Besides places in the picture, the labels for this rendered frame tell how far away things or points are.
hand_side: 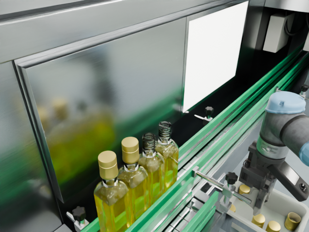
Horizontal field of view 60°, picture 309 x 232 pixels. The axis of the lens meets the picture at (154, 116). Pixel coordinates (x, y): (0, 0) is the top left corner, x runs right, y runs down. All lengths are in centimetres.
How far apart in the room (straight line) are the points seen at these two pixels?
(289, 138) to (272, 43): 101
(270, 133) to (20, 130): 53
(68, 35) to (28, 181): 31
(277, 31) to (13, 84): 130
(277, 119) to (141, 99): 33
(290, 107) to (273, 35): 97
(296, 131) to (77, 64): 45
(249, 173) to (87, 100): 45
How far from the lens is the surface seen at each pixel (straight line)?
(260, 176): 75
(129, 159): 55
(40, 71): 51
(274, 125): 64
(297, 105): 63
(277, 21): 154
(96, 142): 66
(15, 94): 54
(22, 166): 61
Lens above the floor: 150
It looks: 33 degrees down
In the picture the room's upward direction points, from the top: straight up
